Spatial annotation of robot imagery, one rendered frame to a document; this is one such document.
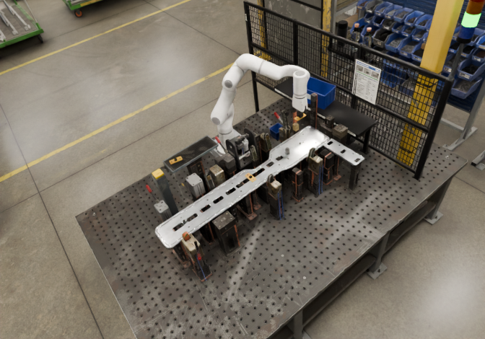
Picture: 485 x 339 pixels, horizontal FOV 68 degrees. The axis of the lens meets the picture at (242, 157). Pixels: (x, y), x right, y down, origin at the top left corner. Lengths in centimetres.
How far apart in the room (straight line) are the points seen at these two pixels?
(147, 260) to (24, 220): 208
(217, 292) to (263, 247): 42
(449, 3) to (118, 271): 250
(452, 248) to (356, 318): 103
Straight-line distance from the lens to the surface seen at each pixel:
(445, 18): 231
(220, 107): 261
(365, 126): 276
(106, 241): 280
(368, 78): 270
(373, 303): 310
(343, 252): 245
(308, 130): 274
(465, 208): 380
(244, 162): 258
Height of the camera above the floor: 280
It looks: 45 degrees down
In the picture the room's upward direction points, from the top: 9 degrees counter-clockwise
